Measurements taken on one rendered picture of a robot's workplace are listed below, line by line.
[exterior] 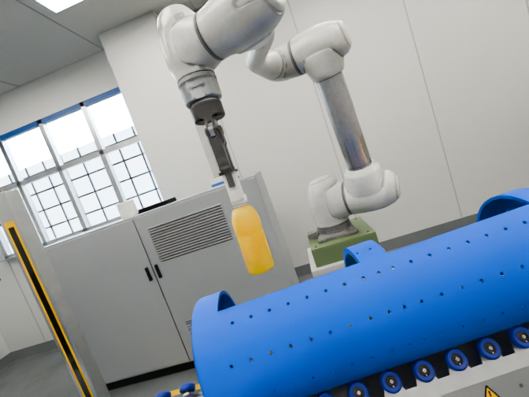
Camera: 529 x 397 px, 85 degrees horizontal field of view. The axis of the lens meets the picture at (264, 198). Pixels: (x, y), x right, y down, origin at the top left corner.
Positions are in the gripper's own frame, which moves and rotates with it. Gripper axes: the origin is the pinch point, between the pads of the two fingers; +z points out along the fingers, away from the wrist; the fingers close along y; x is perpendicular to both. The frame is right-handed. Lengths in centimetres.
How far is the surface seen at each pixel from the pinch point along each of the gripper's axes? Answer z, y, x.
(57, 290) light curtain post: 15, -33, -75
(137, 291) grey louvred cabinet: 59, -174, -125
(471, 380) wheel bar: 55, 10, 35
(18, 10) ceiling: -198, -192, -142
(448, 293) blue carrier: 34, 13, 35
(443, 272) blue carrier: 30.1, 11.1, 36.0
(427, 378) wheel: 52, 10, 27
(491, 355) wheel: 52, 10, 41
